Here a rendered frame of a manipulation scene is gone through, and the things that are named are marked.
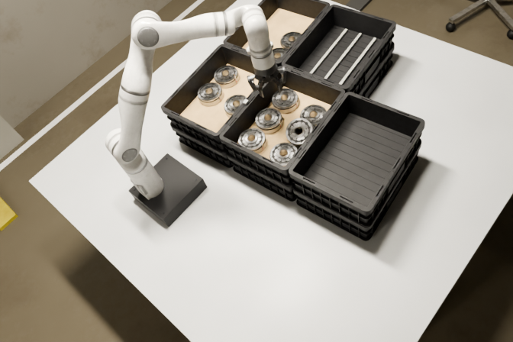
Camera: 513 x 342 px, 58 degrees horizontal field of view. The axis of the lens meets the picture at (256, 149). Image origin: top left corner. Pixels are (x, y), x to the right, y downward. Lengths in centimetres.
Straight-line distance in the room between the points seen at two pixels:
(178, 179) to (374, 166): 74
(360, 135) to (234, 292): 71
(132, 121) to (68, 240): 149
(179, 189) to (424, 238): 89
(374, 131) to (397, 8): 190
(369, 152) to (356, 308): 53
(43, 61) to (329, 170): 243
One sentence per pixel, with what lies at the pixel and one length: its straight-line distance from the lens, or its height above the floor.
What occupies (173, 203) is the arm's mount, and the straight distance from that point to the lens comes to 177.
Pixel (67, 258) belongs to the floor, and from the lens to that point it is 283.
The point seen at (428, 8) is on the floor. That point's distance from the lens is 352.
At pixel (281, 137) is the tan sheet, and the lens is 173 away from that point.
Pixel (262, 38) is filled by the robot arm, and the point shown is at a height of 128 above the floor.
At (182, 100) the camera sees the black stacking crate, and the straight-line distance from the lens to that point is 190.
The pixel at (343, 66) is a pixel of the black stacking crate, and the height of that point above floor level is 83.
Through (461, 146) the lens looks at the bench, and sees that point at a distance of 187.
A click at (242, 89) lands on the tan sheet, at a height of 83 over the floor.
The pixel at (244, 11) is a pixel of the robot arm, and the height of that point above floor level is 134.
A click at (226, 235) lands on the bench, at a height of 70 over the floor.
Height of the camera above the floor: 221
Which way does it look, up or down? 53 degrees down
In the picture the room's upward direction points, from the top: 18 degrees counter-clockwise
